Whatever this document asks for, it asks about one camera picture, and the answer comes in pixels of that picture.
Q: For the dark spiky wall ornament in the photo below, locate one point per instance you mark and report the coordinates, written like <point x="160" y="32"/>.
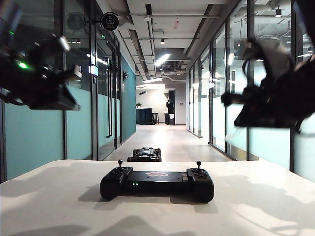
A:
<point x="125" y="75"/>

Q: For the black remote control with joysticks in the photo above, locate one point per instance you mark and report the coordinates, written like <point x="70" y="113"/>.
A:
<point x="157" y="182"/>

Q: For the round black hanging sign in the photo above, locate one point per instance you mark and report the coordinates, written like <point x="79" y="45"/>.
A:
<point x="109" y="21"/>

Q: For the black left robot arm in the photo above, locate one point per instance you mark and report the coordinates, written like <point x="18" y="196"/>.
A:
<point x="14" y="64"/>

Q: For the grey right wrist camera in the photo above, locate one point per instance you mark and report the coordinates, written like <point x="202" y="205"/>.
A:
<point x="270" y="54"/>

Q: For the black wheeled robot car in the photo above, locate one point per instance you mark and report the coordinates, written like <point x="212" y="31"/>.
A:
<point x="145" y="154"/>

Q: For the dark blue bar counter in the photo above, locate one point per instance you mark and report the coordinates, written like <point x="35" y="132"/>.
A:
<point x="144" y="117"/>

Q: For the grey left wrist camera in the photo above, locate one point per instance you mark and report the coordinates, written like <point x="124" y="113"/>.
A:
<point x="64" y="43"/>

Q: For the red ceiling tag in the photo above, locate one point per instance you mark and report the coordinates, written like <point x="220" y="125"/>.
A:
<point x="176" y="24"/>

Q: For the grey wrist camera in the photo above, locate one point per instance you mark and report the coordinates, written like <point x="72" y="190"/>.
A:
<point x="64" y="43"/>
<point x="270" y="54"/>

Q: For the small green potted plant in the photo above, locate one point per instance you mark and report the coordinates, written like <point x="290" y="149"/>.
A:
<point x="138" y="105"/>

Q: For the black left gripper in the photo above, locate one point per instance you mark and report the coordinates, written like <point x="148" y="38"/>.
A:
<point x="56" y="98"/>

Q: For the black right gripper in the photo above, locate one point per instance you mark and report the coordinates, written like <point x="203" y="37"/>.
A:
<point x="265" y="115"/>

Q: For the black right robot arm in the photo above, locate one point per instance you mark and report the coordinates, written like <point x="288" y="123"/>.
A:
<point x="295" y="86"/>

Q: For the dark bar stool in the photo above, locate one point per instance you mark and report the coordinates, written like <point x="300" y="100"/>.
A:
<point x="155" y="118"/>

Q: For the black pendant ceiling lamp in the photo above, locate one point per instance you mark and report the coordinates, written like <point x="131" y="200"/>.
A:
<point x="278" y="12"/>

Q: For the long linear ceiling light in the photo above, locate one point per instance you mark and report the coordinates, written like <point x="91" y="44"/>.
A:
<point x="162" y="60"/>

